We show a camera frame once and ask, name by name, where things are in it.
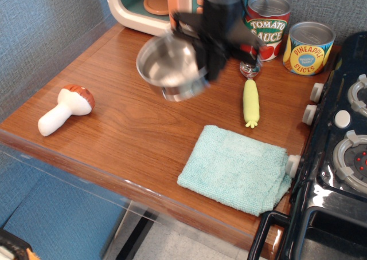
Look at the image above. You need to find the small steel pot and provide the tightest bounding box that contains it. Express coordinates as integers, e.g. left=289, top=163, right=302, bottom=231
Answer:
left=136, top=33, right=209, bottom=102

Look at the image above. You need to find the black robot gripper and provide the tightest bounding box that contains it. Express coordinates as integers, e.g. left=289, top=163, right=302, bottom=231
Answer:
left=173, top=0, right=263, bottom=81

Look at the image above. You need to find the orange toy plate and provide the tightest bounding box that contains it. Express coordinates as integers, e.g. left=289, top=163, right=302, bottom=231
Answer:
left=143, top=0, right=169, bottom=15

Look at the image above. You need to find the black basket with orange item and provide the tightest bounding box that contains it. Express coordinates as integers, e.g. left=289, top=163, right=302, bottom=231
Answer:
left=1, top=229, right=40, bottom=260

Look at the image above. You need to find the pineapple slices can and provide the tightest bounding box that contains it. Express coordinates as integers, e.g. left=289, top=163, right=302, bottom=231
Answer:
left=283, top=21, right=335, bottom=76

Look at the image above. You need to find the tomato sauce can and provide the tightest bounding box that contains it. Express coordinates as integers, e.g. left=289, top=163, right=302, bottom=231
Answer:
left=244, top=0, right=291, bottom=61

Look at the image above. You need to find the black toy stove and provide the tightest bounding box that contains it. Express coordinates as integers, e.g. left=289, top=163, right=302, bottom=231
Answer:
left=248, top=31, right=366, bottom=259

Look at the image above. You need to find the toy microwave teal and cream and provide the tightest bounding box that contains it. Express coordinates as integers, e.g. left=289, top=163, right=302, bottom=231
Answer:
left=108, top=0, right=203, bottom=36

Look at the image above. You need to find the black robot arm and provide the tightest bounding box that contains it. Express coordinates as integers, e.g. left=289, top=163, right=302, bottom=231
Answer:
left=173, top=0, right=264, bottom=81

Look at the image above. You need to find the plush mushroom toy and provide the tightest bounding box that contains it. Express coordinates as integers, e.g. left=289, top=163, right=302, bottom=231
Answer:
left=38, top=84, right=95, bottom=136

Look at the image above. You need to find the light blue folded cloth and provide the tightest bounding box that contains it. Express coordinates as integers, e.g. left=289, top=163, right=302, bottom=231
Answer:
left=177, top=125, right=292, bottom=216

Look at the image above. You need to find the scoop with yellow handle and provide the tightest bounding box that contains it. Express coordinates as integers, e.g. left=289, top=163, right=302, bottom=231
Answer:
left=239, top=61, right=260, bottom=129

